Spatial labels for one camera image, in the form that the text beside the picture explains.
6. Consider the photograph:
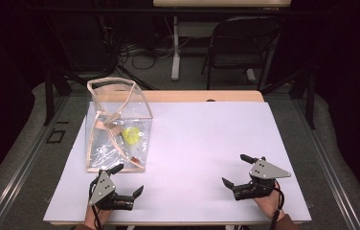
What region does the black folding chair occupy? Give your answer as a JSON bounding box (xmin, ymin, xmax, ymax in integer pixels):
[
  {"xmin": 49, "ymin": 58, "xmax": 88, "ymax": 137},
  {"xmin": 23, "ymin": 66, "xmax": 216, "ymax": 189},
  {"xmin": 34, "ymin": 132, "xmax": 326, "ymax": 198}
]
[{"xmin": 201, "ymin": 15, "xmax": 285, "ymax": 92}]

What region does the person's right hand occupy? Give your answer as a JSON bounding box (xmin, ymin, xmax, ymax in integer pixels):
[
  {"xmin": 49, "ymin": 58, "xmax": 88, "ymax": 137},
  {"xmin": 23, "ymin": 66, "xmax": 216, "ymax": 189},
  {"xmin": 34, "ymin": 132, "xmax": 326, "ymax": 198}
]
[{"xmin": 253, "ymin": 180, "xmax": 286, "ymax": 221}]

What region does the person's left hand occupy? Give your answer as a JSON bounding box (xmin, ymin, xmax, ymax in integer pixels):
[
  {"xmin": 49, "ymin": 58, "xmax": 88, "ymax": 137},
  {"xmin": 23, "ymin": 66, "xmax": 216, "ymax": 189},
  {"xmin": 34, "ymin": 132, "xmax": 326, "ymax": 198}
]
[{"xmin": 83, "ymin": 204, "xmax": 112, "ymax": 230}]

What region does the yellow shuttlecock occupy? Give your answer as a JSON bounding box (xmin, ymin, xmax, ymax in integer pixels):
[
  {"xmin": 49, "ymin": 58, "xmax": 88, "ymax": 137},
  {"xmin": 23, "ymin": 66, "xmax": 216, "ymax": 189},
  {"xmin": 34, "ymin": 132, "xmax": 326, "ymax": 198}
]
[{"xmin": 122, "ymin": 126, "xmax": 145, "ymax": 146}]

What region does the white desk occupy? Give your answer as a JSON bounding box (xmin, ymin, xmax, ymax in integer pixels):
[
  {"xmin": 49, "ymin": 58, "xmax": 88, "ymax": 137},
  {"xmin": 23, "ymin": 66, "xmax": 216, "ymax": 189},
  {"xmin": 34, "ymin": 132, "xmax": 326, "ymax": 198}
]
[{"xmin": 152, "ymin": 0, "xmax": 293, "ymax": 81}]

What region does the bundle of floor cables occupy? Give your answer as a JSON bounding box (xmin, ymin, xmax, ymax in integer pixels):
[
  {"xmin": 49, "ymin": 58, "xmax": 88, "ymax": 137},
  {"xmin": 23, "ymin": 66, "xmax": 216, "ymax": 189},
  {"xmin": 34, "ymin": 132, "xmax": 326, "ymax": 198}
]
[{"xmin": 116, "ymin": 30, "xmax": 176, "ymax": 71}]

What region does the clear plastic bag beige trim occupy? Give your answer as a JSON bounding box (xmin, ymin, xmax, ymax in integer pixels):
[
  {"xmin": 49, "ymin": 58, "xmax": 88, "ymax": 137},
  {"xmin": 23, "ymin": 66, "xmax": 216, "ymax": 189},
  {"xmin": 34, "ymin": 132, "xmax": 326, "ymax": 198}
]
[{"xmin": 85, "ymin": 77, "xmax": 154, "ymax": 173}]

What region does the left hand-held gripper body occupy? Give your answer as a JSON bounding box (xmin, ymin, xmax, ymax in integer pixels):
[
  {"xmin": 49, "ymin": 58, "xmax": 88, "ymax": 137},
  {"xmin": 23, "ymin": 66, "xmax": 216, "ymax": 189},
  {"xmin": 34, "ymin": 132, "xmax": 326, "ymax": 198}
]
[{"xmin": 88, "ymin": 170, "xmax": 136, "ymax": 212}]

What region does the black metal stand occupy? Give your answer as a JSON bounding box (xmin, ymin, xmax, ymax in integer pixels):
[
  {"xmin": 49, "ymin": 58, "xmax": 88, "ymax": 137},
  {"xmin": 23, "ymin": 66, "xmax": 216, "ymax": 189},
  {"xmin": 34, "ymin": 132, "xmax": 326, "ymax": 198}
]
[
  {"xmin": 288, "ymin": 66, "xmax": 317, "ymax": 130},
  {"xmin": 43, "ymin": 61, "xmax": 74, "ymax": 127}
]

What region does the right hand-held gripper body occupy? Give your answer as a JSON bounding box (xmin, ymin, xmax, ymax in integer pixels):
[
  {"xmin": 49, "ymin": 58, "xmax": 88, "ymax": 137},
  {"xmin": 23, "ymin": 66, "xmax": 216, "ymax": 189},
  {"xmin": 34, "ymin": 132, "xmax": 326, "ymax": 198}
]
[{"xmin": 232, "ymin": 155, "xmax": 292, "ymax": 202}]

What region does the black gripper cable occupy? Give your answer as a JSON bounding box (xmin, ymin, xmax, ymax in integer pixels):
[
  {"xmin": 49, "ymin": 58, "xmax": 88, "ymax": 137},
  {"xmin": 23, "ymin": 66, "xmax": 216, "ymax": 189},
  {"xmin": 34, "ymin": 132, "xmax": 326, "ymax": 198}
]
[
  {"xmin": 268, "ymin": 179, "xmax": 286, "ymax": 230},
  {"xmin": 88, "ymin": 178, "xmax": 103, "ymax": 230}
]

